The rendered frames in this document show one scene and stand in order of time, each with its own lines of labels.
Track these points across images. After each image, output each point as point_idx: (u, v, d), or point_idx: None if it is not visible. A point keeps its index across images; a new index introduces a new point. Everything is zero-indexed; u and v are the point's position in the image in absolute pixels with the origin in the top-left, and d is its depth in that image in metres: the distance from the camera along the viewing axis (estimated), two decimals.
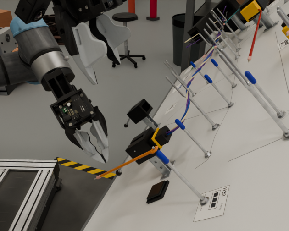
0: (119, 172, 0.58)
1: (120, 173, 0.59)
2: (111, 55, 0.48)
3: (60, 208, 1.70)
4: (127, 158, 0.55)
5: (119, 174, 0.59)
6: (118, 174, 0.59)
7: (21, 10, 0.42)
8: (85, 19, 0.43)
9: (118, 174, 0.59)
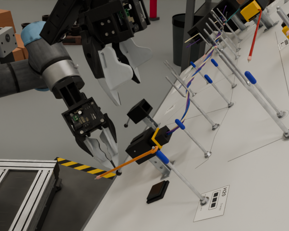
0: (119, 172, 0.58)
1: (120, 173, 0.59)
2: None
3: (60, 208, 1.70)
4: (127, 158, 0.55)
5: (119, 174, 0.59)
6: (118, 174, 0.59)
7: (46, 32, 0.43)
8: None
9: (118, 174, 0.59)
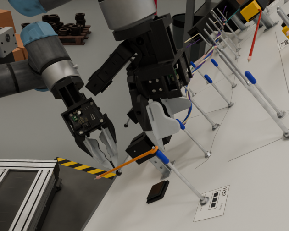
0: (119, 172, 0.58)
1: (120, 173, 0.59)
2: None
3: (60, 208, 1.70)
4: (127, 158, 0.55)
5: (119, 174, 0.59)
6: (118, 174, 0.59)
7: (92, 85, 0.45)
8: None
9: (118, 174, 0.59)
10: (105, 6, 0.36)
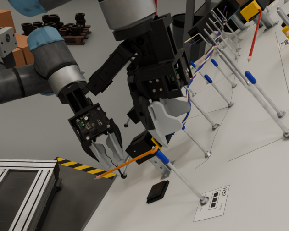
0: (124, 174, 0.58)
1: (125, 175, 0.59)
2: None
3: (60, 208, 1.70)
4: (130, 160, 0.55)
5: (124, 177, 0.59)
6: (123, 177, 0.59)
7: (93, 85, 0.45)
8: None
9: (123, 177, 0.59)
10: (105, 6, 0.36)
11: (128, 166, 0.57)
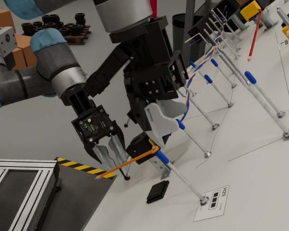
0: (127, 176, 0.58)
1: (129, 177, 0.59)
2: None
3: (60, 208, 1.70)
4: None
5: (127, 178, 0.58)
6: (126, 179, 0.58)
7: (90, 87, 0.45)
8: None
9: (126, 179, 0.58)
10: (102, 9, 0.36)
11: (130, 167, 0.57)
